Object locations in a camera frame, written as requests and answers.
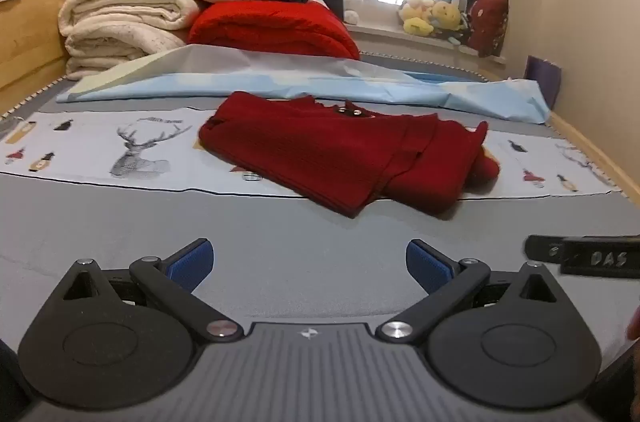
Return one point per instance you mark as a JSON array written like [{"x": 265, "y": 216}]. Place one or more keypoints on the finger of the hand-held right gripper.
[{"x": 544, "y": 249}]

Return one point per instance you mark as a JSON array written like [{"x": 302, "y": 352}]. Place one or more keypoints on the grey printed bed sheet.
[{"x": 300, "y": 252}]

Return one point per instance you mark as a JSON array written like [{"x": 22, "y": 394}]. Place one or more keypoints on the folded cream blanket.
[{"x": 125, "y": 22}]

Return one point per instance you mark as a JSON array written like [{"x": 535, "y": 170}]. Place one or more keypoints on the light blue quilt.
[{"x": 300, "y": 75}]

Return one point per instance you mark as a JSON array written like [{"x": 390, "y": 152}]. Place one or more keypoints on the purple bag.
[{"x": 545, "y": 80}]

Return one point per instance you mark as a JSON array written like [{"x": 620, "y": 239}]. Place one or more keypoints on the dark red knitted sweater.
[{"x": 340, "y": 152}]

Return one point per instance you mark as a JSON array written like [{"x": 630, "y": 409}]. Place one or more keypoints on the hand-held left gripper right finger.
[{"x": 427, "y": 263}]

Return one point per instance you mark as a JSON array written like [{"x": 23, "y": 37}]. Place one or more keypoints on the red printed cushion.
[{"x": 489, "y": 25}]

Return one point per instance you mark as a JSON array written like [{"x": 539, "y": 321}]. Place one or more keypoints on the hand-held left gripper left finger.
[{"x": 190, "y": 263}]

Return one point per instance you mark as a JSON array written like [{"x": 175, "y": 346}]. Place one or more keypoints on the folded red blanket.
[{"x": 270, "y": 25}]

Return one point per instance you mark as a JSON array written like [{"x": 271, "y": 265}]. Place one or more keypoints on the yellow plush toy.
[
  {"x": 416, "y": 18},
  {"x": 446, "y": 15}
]

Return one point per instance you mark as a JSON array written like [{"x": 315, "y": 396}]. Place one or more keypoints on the white plush toy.
[{"x": 352, "y": 2}]

